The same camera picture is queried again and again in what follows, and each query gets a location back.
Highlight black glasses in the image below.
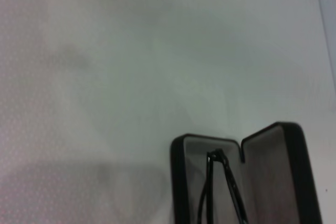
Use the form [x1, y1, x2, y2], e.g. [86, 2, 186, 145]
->
[198, 147, 249, 224]

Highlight black glasses case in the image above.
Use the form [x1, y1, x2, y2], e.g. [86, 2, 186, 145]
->
[170, 121, 323, 224]

